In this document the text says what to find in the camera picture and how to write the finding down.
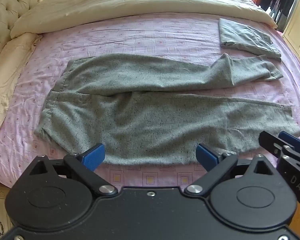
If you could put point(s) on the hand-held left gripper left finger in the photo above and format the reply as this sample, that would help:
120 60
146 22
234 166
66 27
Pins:
93 155

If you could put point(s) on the cream pillow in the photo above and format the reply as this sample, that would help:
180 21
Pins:
11 72

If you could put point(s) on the cream wardrobe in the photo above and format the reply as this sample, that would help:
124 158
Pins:
298 22

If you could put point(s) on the folded plain grey pants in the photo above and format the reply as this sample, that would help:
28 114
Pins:
242 36

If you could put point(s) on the cream duvet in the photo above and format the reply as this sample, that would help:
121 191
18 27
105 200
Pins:
130 2

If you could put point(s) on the pink patterned bedsheet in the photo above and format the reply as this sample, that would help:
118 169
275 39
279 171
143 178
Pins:
140 37

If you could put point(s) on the speckled grey pants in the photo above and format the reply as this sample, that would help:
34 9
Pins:
145 120

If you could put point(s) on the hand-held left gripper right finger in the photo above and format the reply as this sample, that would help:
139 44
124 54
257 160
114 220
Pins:
206 155

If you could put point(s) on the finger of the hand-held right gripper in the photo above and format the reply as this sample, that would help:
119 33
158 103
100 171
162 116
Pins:
270 142
293 141

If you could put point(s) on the cream tufted headboard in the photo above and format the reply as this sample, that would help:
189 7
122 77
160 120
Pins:
7 7

